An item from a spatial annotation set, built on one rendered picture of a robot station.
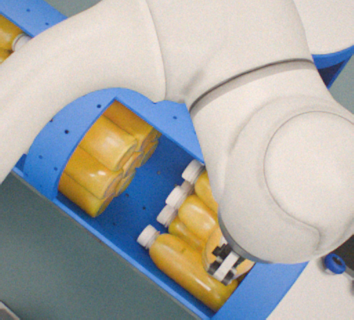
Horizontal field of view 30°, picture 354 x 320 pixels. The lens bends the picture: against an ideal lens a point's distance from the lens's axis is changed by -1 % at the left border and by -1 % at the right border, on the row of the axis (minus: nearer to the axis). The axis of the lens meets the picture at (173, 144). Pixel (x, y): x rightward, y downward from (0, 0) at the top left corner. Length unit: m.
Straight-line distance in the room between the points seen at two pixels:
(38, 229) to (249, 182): 1.93
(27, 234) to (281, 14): 1.91
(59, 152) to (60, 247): 1.22
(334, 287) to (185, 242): 0.33
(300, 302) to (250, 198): 0.95
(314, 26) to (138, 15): 0.94
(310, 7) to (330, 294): 0.58
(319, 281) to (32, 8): 0.75
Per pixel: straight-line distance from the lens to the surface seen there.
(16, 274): 2.31
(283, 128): 0.40
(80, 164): 1.16
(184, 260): 1.19
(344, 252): 2.19
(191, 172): 1.16
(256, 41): 0.47
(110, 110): 1.17
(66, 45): 0.48
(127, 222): 1.29
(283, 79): 0.46
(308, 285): 1.36
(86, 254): 2.28
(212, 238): 0.87
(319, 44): 1.37
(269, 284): 1.04
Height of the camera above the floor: 2.26
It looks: 75 degrees down
